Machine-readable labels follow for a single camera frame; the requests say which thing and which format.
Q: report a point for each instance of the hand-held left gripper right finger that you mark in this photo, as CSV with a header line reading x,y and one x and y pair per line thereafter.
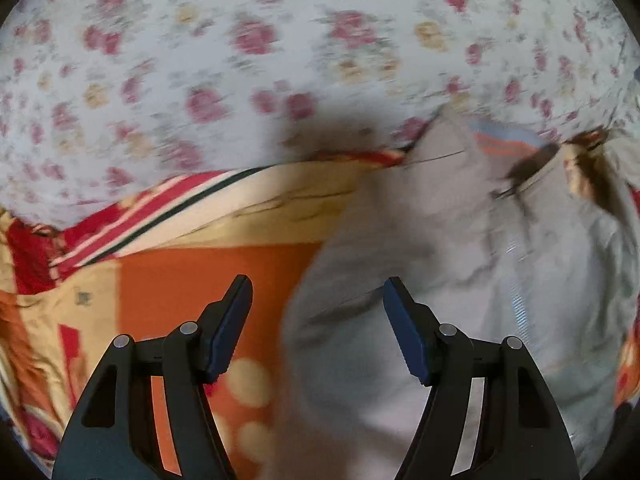
x,y
406,335

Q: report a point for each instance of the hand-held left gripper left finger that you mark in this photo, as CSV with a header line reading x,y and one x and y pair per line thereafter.
x,y
229,336

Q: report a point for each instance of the grey jacket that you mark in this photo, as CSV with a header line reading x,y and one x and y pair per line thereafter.
x,y
400,235

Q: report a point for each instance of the orange patterned blanket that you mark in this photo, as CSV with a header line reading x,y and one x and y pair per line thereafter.
x,y
175,285

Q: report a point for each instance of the floral bed sheet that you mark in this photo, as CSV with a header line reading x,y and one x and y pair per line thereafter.
x,y
250,85

